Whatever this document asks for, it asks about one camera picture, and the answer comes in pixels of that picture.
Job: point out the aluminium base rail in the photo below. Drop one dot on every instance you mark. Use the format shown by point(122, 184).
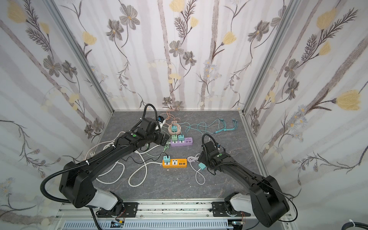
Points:
point(175, 214)

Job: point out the green charger plug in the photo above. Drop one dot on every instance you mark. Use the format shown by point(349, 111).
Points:
point(174, 138)

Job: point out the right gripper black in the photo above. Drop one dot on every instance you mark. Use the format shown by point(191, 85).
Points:
point(203, 156)

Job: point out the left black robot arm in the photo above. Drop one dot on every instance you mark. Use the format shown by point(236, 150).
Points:
point(76, 182)

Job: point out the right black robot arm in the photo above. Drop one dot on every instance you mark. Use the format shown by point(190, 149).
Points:
point(265, 200)

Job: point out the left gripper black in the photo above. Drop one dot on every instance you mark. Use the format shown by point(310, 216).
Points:
point(164, 139)

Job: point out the small teal charger plug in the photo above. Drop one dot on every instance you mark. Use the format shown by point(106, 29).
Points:
point(201, 166)

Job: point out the orange power strip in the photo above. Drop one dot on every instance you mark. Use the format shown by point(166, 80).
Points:
point(175, 163)

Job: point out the purple power strip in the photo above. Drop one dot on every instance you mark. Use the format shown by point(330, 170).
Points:
point(182, 143)

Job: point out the large teal charger plug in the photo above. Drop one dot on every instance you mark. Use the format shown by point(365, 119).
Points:
point(166, 160)

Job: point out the round pink power socket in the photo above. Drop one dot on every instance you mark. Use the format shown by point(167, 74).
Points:
point(179, 132)

